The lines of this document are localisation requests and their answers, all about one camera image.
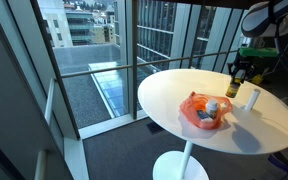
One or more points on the orange plastic bag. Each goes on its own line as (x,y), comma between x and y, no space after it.
(190,111)

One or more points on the black floor vent grille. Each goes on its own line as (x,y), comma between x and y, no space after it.
(155,127)

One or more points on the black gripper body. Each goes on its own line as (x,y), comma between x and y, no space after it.
(241,61)

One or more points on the white wall rail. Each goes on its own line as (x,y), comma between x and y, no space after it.
(49,100)

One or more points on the green topped bin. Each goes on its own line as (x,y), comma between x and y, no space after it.
(257,52)

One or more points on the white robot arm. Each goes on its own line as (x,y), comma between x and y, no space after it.
(267,18)

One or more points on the white capped pill bottle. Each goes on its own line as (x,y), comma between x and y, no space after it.
(212,106)

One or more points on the white table pedestal base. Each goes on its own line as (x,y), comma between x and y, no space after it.
(180,166)

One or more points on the white cylinder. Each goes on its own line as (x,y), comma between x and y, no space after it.
(252,99)

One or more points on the window handrail bar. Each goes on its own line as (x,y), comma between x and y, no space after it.
(117,67)

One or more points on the blue mentos gum box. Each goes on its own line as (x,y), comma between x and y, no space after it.
(204,116)

